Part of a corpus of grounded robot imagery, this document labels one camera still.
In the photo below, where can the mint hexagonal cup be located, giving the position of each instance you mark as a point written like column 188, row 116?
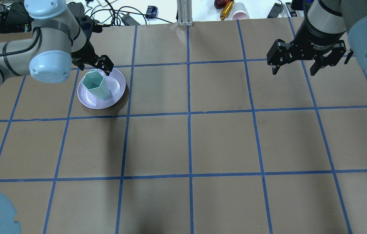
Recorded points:
column 95, row 83

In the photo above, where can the lilac round plate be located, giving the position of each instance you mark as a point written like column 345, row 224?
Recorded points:
column 117, row 85

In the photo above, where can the black power adapter brick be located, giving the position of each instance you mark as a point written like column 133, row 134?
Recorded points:
column 275, row 10

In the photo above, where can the small blue usb device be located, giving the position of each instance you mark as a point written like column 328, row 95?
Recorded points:
column 151, row 12

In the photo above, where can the pink white mug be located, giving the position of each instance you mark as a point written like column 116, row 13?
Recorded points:
column 239, row 12

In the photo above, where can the gold metal cylinder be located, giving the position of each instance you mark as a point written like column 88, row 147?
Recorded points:
column 226, row 10

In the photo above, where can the aluminium frame post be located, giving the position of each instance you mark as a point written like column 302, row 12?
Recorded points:
column 184, row 12

